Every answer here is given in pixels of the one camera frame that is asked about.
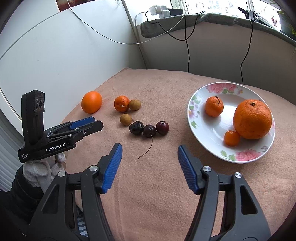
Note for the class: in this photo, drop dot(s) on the white gloved hand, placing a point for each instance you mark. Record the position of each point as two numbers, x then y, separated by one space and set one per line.
40 173

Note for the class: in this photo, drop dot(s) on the potted spider plant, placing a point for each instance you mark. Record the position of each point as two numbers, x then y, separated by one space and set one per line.
286 26

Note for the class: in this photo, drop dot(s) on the red white vase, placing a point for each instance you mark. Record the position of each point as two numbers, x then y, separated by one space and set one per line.
64 4

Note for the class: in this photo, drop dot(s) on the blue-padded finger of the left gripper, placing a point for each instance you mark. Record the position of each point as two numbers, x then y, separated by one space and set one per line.
71 125

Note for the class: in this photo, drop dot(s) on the smooth orange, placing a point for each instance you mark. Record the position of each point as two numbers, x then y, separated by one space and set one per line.
91 102

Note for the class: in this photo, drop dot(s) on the small mandarin with stem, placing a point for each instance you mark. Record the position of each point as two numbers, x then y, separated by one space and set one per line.
214 106

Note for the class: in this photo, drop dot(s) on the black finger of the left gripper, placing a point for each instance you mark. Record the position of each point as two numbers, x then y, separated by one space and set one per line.
83 133

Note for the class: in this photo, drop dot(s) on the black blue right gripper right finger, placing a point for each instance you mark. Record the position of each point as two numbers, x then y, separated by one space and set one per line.
242 219

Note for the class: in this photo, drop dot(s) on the black camera box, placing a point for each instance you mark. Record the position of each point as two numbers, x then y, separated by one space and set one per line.
33 107

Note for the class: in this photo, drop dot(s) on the large rough orange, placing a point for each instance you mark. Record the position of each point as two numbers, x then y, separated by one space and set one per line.
252 119

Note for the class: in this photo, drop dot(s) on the tiny orange kumquat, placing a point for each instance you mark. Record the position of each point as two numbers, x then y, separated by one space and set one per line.
231 138

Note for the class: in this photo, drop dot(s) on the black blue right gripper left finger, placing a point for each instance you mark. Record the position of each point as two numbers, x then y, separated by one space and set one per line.
71 208

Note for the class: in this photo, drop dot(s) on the dark red cherry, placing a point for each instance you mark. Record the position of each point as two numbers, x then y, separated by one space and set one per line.
162 127

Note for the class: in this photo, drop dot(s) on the brown longan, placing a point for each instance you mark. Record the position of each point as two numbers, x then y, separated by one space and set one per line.
134 105
125 119

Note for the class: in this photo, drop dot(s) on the black ring light device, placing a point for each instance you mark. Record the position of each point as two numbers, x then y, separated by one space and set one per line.
256 17

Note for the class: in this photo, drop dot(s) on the white power strip with chargers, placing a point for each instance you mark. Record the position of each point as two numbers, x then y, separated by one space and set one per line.
164 11

